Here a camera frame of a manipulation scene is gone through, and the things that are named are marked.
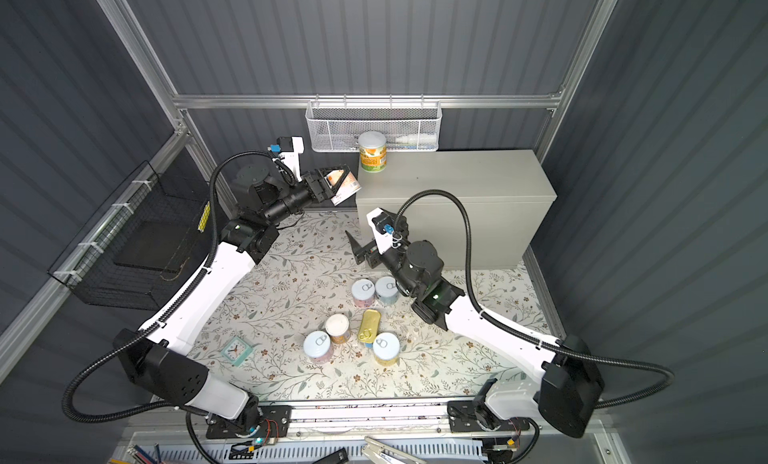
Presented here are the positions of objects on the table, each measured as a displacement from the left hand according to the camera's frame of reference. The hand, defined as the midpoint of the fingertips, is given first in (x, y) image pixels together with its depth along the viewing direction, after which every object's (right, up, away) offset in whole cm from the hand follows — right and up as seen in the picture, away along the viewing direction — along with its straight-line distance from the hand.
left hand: (344, 169), depth 65 cm
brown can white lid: (-5, -40, +18) cm, 44 cm away
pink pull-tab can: (+2, -32, +26) cm, 42 cm away
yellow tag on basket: (-42, -11, +18) cm, 47 cm away
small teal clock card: (-33, -47, +18) cm, 60 cm away
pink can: (-10, -45, +16) cm, 49 cm away
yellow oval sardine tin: (+4, -41, +22) cm, 47 cm away
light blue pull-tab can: (+9, -31, +26) cm, 42 cm away
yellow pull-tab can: (+9, -45, +16) cm, 49 cm away
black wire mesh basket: (-51, -17, +9) cm, 54 cm away
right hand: (+5, -12, +2) cm, 13 cm away
